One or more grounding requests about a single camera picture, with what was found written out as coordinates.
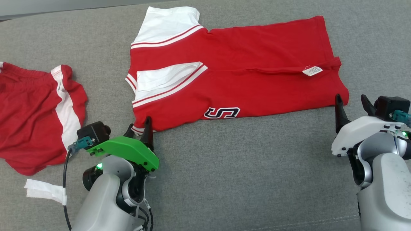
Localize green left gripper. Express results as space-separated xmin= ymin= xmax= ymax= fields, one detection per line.
xmin=86 ymin=116 xmax=160 ymax=171

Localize white tape tag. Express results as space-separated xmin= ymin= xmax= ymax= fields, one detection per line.
xmin=24 ymin=178 xmax=68 ymax=206

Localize red shorts with white stripe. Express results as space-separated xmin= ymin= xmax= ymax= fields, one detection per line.
xmin=0 ymin=61 xmax=88 ymax=176

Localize red Bulls 23 jersey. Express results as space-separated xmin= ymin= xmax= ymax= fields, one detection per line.
xmin=125 ymin=6 xmax=350 ymax=135

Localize black left cable, teal plug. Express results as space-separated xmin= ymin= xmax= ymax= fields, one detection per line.
xmin=63 ymin=136 xmax=94 ymax=231

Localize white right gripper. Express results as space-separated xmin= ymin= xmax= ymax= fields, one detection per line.
xmin=331 ymin=93 xmax=404 ymax=158

